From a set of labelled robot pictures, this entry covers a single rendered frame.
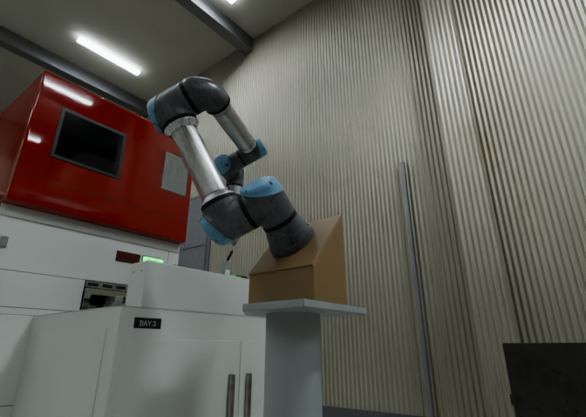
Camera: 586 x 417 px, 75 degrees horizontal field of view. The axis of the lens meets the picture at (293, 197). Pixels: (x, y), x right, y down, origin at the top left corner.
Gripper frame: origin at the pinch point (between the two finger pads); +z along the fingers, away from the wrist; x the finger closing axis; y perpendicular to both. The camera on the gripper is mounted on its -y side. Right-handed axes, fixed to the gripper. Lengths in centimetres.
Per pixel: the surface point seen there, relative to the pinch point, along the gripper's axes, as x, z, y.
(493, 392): -266, 74, -28
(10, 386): 48, 53, 58
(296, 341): 17, 38, -45
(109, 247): 22, -2, 58
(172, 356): 27, 42, -4
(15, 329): 51, 34, 58
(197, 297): 19.5, 23.9, -4.0
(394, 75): -283, -279, 27
